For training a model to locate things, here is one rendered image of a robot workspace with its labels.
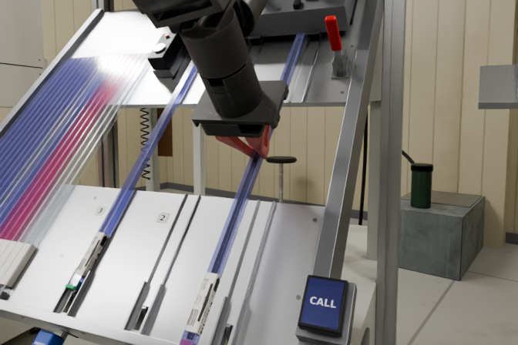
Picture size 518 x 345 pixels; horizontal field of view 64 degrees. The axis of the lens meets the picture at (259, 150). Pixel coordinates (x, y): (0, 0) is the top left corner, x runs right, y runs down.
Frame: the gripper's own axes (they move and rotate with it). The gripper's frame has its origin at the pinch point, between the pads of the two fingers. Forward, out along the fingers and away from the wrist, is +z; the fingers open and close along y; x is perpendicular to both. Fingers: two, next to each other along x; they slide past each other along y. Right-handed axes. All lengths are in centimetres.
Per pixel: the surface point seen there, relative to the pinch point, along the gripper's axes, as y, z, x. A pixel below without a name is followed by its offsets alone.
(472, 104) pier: -51, 199, -213
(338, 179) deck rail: -10.2, 2.9, 1.6
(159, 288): 8.4, 4.0, 18.4
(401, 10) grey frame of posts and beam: -14.6, 8.6, -43.4
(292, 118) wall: 106, 255, -248
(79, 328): 15.4, 2.8, 24.9
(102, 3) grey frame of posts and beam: 59, 4, -49
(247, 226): 0.3, 4.5, 8.6
